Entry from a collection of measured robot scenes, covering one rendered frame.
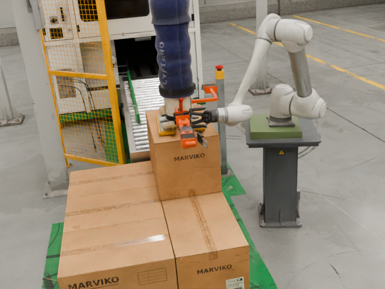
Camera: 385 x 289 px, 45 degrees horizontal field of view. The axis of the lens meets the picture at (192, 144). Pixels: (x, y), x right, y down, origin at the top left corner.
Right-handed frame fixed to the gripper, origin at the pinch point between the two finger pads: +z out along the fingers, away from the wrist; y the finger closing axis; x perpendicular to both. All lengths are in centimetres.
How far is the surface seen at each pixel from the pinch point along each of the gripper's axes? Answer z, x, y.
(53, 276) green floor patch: 96, 10, 108
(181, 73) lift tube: -3.1, 17.9, -22.7
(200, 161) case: -9.3, 1.6, 29.4
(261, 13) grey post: -145, 357, -1
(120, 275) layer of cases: 43, -60, 59
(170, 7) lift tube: 1, 16, -62
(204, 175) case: -10.9, 1.7, 39.3
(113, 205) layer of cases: 48, 2, 53
